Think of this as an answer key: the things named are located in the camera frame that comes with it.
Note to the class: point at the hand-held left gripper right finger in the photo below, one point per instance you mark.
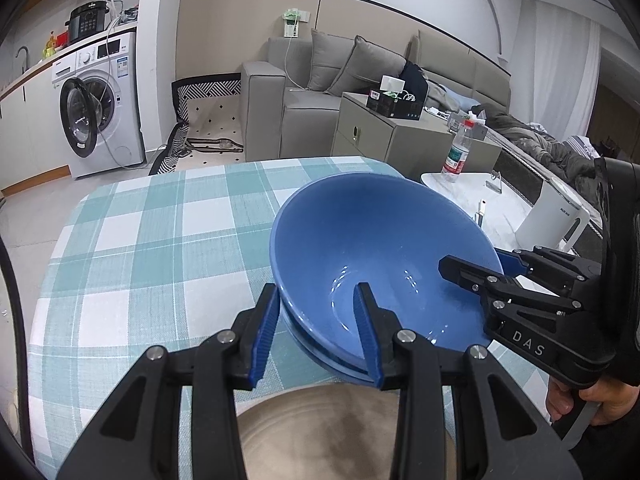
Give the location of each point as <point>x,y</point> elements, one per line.
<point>367,340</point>

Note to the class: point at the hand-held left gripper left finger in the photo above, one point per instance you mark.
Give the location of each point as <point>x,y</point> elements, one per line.
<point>265,340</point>

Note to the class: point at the black pressure cooker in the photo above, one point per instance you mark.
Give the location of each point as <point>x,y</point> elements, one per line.
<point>87,22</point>

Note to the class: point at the black garment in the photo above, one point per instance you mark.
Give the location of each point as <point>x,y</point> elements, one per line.
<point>412,82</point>

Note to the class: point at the yellow green toy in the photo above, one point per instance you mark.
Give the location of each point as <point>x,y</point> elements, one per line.
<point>50,46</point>

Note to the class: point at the white tissue box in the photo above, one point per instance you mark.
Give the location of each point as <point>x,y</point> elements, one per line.
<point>393,84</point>

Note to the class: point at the white electric kettle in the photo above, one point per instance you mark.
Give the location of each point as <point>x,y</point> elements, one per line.
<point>550,215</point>

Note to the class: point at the clear water bottle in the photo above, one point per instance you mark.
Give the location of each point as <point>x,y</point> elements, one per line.
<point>456,155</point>

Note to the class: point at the wall socket with green charger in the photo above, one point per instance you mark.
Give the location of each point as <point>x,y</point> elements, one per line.
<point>294,22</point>

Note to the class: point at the white marble side table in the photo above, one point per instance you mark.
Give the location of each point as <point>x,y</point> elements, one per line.
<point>470,195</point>

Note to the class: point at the grey side cabinet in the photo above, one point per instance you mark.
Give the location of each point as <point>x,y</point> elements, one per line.
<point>370,135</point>

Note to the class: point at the blue bowl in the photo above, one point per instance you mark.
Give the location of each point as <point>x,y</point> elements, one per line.
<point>380,230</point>
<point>320,347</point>
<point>340,372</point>

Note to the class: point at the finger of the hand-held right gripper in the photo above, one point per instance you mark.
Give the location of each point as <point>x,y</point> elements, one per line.
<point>512,262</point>
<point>470,272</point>

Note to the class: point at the white curtain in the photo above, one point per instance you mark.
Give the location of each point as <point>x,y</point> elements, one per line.
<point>560,60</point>

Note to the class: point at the black kitchen faucet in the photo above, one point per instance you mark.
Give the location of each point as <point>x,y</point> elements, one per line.
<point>25,52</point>

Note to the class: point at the white washing machine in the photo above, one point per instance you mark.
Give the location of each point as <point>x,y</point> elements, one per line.
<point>120,125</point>

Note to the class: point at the grey blanket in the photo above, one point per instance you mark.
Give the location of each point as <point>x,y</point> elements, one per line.
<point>540,145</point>

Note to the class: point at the grey cushion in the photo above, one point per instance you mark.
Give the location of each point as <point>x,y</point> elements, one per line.
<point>367,67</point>
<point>327,60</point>

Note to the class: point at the person's right hand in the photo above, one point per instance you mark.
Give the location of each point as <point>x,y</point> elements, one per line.
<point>615,405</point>

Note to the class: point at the teal checked tablecloth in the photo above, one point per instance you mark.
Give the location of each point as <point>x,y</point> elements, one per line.
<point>150,260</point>

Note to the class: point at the grey sofa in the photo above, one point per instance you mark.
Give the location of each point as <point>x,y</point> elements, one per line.
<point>260,110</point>

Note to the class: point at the beige plate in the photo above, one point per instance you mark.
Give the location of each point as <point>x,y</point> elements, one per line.
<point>325,435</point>

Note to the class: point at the white lower kitchen cabinets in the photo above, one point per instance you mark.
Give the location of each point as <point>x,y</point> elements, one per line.
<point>30,130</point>

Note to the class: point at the black box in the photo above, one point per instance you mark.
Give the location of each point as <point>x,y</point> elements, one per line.
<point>395,107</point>

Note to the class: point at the black white patterned mat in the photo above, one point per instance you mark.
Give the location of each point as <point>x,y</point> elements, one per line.
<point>215,110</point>

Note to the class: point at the small clear stand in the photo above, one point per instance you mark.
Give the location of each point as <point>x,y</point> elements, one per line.
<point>492,182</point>

